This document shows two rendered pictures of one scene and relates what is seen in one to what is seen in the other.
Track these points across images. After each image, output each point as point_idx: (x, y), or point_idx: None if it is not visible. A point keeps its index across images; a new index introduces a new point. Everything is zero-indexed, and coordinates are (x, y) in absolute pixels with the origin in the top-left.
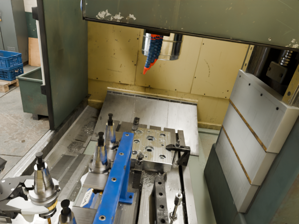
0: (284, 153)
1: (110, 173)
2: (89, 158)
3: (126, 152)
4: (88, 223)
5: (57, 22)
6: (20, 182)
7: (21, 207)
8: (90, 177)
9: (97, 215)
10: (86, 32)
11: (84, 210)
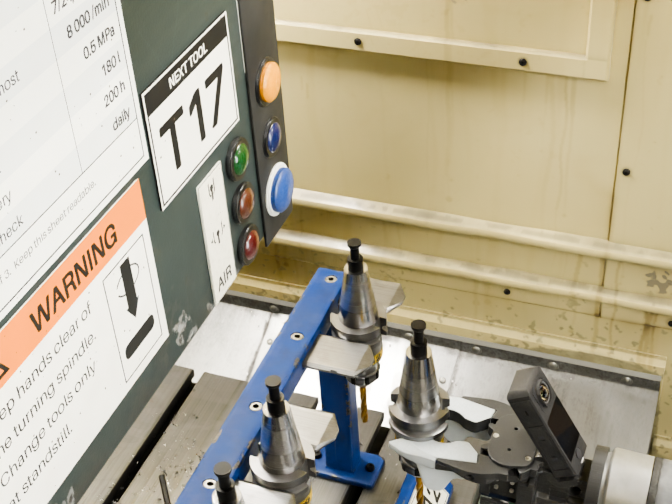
0: None
1: (260, 422)
2: None
3: (193, 486)
4: (324, 342)
5: None
6: (488, 457)
7: (460, 399)
8: (312, 431)
9: (306, 340)
10: None
11: (331, 362)
